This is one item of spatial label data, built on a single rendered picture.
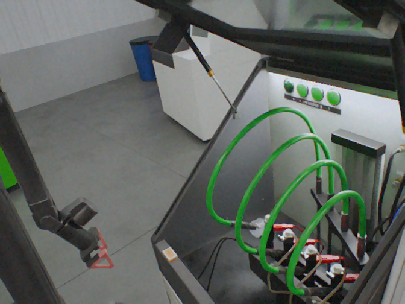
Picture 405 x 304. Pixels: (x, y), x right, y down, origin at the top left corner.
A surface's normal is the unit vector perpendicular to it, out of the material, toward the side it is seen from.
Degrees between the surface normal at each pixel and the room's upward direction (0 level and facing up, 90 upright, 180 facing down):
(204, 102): 90
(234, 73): 90
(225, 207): 90
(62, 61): 90
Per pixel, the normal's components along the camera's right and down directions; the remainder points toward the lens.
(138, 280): -0.15, -0.87
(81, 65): 0.65, 0.28
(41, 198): 0.43, 0.16
